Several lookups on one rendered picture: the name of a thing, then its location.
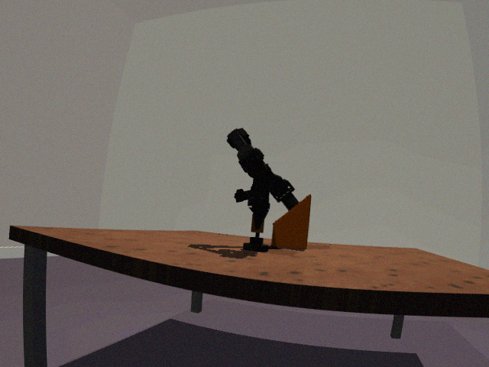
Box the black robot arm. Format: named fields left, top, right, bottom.
left=227, top=128, right=299, bottom=212

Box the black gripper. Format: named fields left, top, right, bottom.
left=248, top=181, right=270, bottom=229

